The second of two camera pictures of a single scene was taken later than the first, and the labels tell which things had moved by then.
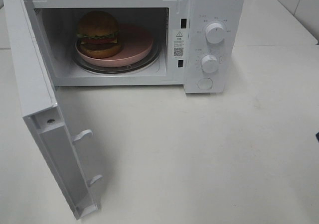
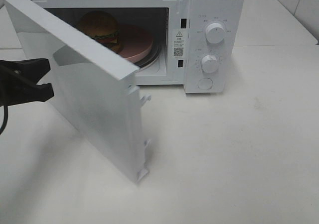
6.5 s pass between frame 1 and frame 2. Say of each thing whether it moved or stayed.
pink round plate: stayed
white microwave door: moved
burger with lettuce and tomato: stayed
